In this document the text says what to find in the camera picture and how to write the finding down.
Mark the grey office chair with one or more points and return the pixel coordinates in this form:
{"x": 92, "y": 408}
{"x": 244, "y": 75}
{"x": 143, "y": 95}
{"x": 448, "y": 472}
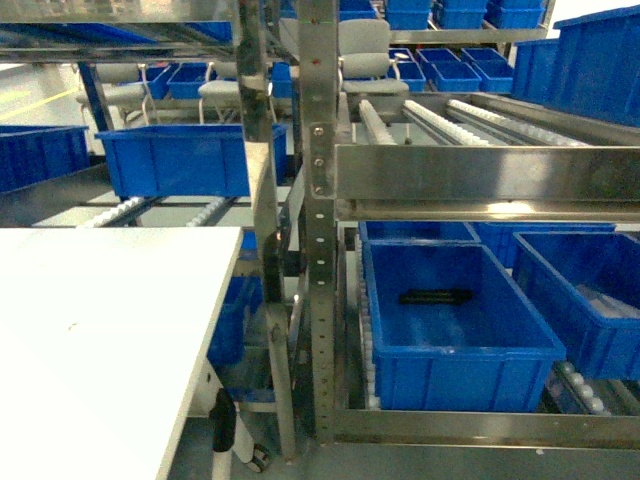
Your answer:
{"x": 363, "y": 57}

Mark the blue crate left of table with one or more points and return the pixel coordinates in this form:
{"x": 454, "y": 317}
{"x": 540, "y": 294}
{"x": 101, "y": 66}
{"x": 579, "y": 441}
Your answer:
{"x": 177, "y": 160}

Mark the steel rack upright post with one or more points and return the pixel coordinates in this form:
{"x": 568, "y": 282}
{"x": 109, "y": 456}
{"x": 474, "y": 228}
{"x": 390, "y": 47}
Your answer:
{"x": 318, "y": 83}

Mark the black part in bin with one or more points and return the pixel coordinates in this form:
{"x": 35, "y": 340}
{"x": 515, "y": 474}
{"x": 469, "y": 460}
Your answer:
{"x": 435, "y": 296}

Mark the blue bin with black part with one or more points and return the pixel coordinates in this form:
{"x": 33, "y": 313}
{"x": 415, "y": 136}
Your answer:
{"x": 490, "y": 354}

